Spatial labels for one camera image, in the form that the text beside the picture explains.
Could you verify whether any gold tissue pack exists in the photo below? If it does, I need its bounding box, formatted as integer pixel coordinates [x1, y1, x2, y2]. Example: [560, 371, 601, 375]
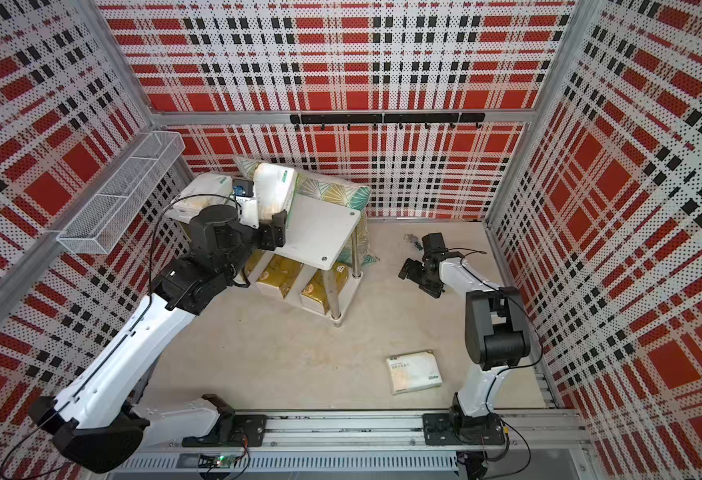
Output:
[256, 255, 303, 299]
[300, 262, 349, 314]
[243, 250, 264, 278]

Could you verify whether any white tissue pack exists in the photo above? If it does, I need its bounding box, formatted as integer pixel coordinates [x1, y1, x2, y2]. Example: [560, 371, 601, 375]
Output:
[386, 350, 443, 395]
[165, 172, 233, 224]
[253, 162, 298, 222]

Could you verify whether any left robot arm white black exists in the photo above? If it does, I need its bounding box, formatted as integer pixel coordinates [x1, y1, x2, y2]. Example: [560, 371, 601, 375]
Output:
[28, 202, 288, 473]

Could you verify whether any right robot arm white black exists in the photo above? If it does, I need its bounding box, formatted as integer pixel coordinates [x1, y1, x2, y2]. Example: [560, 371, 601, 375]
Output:
[399, 256, 532, 447]

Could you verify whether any white two-tier shelf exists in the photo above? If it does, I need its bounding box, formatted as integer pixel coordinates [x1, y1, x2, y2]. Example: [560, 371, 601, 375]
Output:
[248, 195, 363, 327]

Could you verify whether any small floor debris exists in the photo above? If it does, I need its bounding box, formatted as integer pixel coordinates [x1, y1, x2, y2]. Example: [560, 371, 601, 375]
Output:
[404, 234, 423, 251]

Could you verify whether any geometric patterned pillow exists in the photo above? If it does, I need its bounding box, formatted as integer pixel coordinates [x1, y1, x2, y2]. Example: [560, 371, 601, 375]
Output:
[233, 156, 378, 266]

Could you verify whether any small green circuit board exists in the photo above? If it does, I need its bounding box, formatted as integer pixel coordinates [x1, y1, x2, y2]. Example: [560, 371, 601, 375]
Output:
[198, 454, 241, 470]

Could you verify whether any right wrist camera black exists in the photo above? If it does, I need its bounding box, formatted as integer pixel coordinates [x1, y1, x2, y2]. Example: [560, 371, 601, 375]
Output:
[421, 233, 449, 260]

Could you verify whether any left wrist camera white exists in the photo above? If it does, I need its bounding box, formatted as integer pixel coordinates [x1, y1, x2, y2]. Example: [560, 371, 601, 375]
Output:
[232, 178, 260, 229]

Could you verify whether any black wall hook rail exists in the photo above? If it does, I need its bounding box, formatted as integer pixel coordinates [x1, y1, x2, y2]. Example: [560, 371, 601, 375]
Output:
[290, 112, 486, 127]

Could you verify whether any white wire mesh basket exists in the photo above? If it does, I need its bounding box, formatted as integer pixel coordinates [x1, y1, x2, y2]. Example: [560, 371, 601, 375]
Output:
[57, 130, 184, 255]

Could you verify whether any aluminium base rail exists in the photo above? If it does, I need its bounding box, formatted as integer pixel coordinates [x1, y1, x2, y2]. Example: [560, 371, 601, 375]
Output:
[109, 409, 605, 479]

